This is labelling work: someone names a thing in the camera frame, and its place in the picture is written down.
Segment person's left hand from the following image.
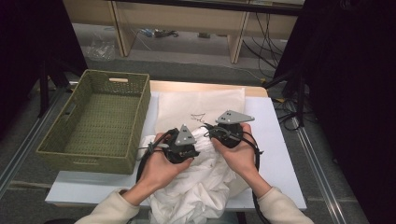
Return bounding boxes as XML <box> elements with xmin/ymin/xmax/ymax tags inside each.
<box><xmin>141</xmin><ymin>133</ymin><xmax>194</xmax><ymax>194</ymax></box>

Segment hanging black cables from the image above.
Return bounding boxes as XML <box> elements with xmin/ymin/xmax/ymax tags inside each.
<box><xmin>242</xmin><ymin>12</ymin><xmax>291</xmax><ymax>78</ymax></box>

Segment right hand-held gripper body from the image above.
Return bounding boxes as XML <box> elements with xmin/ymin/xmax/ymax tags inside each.
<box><xmin>215</xmin><ymin>109</ymin><xmax>256</xmax><ymax>149</ymax></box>

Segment power strip with plugs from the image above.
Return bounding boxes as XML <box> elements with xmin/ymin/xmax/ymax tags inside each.
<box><xmin>138</xmin><ymin>28</ymin><xmax>180</xmax><ymax>39</ymax></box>

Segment cream drawstring bag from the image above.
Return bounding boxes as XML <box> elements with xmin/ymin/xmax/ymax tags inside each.
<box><xmin>153</xmin><ymin>88</ymin><xmax>250</xmax><ymax>200</ymax></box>

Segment white cloth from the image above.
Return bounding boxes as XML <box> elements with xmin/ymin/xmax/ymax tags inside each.
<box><xmin>136</xmin><ymin>125</ymin><xmax>250</xmax><ymax>224</ymax></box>

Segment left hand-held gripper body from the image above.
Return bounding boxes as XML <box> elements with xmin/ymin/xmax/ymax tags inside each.
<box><xmin>162</xmin><ymin>123</ymin><xmax>201</xmax><ymax>165</ymax></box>

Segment black curtain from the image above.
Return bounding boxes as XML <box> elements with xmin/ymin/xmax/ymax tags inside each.
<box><xmin>274</xmin><ymin>0</ymin><xmax>396</xmax><ymax>224</ymax></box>
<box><xmin>0</xmin><ymin>0</ymin><xmax>87</xmax><ymax>141</ymax></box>

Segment light wooden desk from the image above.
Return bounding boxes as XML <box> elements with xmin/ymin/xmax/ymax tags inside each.
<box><xmin>60</xmin><ymin>0</ymin><xmax>306</xmax><ymax>64</ymax></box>

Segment black metal stand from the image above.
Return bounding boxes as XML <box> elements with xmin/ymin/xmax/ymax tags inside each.
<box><xmin>262</xmin><ymin>70</ymin><xmax>306</xmax><ymax>129</ymax></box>
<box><xmin>36</xmin><ymin>59</ymin><xmax>78</xmax><ymax>119</ymax></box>

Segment clear plastic bag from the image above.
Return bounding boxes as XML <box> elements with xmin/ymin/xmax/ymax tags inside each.
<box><xmin>85</xmin><ymin>32</ymin><xmax>117</xmax><ymax>62</ymax></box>

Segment aluminium rail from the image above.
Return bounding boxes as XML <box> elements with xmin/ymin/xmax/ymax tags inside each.
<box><xmin>0</xmin><ymin>87</ymin><xmax>73</xmax><ymax>194</ymax></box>
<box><xmin>289</xmin><ymin>102</ymin><xmax>347</xmax><ymax>224</ymax></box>

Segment person's right hand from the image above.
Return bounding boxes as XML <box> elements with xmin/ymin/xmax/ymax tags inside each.
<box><xmin>211</xmin><ymin>123</ymin><xmax>260</xmax><ymax>179</ymax></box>

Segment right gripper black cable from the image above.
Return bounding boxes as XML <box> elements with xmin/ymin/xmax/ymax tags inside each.
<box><xmin>241</xmin><ymin>130</ymin><xmax>273</xmax><ymax>224</ymax></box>

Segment black cables on floor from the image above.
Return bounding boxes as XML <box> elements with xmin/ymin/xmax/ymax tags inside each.
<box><xmin>274</xmin><ymin>97</ymin><xmax>306</xmax><ymax>133</ymax></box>

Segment green woven basket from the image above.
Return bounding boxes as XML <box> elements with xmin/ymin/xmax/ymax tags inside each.
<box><xmin>35</xmin><ymin>68</ymin><xmax>152</xmax><ymax>175</ymax></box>

